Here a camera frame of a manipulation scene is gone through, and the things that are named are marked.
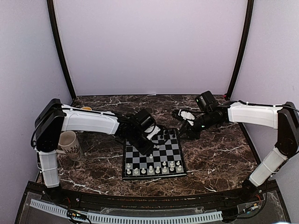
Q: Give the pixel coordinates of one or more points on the black grey chess board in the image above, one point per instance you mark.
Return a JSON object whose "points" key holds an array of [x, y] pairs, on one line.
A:
{"points": [[165, 161]]}

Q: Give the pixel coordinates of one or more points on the right black frame post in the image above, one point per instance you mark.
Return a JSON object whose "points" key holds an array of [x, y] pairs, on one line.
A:
{"points": [[242, 46]]}

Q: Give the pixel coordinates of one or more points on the black chess pieces row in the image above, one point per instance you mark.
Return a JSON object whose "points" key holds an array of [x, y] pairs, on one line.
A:
{"points": [[168, 134]]}

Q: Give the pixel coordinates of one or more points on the white mug floral pattern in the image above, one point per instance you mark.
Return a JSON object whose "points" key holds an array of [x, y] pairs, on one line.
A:
{"points": [[69, 143]]}

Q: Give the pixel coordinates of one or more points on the white slotted cable duct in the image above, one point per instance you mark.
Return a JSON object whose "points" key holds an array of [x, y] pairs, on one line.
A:
{"points": [[114, 216]]}

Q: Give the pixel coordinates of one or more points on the black front rail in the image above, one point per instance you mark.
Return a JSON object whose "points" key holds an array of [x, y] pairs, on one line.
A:
{"points": [[211, 200]]}

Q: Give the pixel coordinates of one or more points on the white mug orange inside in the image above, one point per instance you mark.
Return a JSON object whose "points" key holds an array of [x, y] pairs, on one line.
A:
{"points": [[86, 108]]}

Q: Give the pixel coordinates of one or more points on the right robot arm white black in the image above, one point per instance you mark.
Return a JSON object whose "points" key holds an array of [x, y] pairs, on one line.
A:
{"points": [[283, 118]]}

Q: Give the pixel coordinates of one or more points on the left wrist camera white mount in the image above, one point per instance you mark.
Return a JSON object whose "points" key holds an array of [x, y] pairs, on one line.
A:
{"points": [[152, 130]]}

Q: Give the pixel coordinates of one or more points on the white bishop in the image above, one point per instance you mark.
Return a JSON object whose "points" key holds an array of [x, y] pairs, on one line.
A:
{"points": [[172, 166]]}

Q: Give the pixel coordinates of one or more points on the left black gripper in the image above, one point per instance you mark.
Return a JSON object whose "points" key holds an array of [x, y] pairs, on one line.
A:
{"points": [[144, 150]]}

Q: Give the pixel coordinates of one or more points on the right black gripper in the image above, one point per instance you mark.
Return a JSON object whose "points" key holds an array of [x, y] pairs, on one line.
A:
{"points": [[193, 134]]}

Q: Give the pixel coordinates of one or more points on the white king piece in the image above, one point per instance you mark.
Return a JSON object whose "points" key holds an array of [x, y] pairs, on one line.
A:
{"points": [[157, 171]]}

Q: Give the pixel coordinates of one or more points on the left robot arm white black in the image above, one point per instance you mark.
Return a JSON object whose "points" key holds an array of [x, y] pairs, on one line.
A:
{"points": [[56, 118]]}

